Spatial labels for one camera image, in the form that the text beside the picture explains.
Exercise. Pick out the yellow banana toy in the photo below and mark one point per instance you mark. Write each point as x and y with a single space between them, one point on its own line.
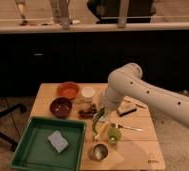
100 131

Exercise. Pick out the bunch of red grapes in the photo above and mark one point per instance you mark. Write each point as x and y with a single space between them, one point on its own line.
89 111

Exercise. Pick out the orange bowl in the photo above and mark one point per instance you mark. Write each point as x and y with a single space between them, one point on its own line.
68 90

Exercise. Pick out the white paper cup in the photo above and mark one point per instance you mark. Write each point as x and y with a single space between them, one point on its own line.
88 93

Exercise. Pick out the dark red bowl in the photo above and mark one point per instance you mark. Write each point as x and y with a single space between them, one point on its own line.
61 107

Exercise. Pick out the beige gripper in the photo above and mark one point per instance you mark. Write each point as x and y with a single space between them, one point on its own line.
106 107

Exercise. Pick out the black headed spoon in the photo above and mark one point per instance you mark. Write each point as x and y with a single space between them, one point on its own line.
137 104

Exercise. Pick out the black office chair base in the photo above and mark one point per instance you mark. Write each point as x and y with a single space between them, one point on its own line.
9 130

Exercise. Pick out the grey blue sponge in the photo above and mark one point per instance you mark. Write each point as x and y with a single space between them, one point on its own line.
58 141

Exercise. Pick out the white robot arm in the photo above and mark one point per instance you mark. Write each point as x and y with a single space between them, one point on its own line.
127 81

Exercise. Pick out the small metal cup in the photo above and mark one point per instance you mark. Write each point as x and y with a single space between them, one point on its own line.
100 152

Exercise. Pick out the metal fork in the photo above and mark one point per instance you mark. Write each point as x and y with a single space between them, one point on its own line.
125 127

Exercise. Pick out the light blue cloth piece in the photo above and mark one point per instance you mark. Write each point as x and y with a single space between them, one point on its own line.
101 119

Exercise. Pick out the green plastic tray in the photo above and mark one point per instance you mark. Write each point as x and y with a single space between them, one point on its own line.
35 152

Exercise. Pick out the green plastic cup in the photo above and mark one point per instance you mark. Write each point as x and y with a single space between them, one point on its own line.
113 135

